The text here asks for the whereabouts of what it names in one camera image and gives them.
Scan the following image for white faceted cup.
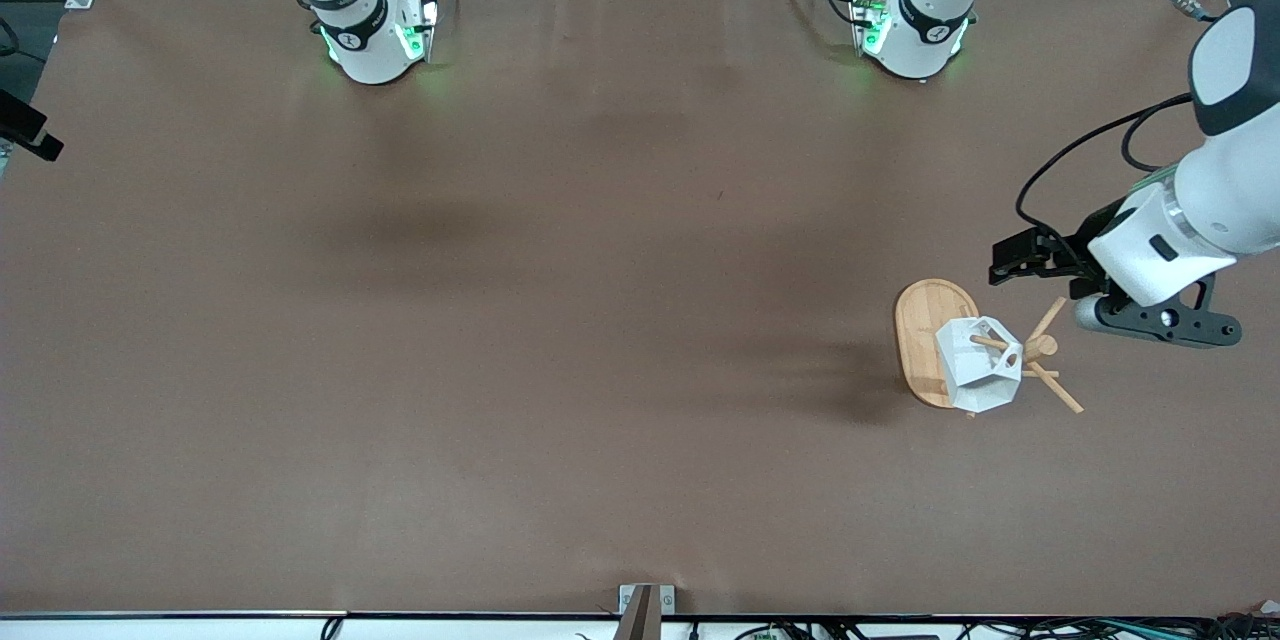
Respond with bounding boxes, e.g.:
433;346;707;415
932;315;1026;417

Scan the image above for wooden cup rack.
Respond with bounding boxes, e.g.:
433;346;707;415
893;278;1086;418

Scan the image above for brown table mat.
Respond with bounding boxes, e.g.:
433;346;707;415
0;0;1280;618

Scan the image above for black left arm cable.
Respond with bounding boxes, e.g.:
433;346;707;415
1014;91;1197;263

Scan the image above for metal table bracket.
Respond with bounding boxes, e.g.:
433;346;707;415
618;584;677;640

